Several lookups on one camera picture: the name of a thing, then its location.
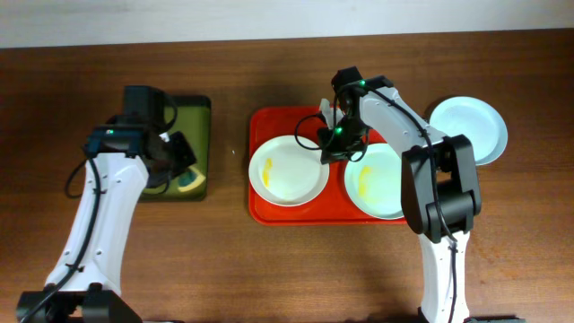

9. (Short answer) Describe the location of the green yellow sponge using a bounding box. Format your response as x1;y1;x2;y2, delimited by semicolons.
177;166;206;192

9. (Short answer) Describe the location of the cream white plate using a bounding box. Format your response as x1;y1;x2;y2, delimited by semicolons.
248;135;330;207

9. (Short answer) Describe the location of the light blue plate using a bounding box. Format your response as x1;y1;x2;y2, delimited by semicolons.
430;96;509;166

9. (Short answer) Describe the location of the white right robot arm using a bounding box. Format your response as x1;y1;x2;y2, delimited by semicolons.
317;66;482;322

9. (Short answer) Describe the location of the black tray with green liquid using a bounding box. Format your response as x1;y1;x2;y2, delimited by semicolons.
140;95;212;202

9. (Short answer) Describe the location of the red plastic tray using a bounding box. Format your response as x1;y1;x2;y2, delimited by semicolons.
248;106;405;226

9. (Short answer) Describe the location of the light green plate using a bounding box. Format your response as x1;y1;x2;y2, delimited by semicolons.
344;143;404;220

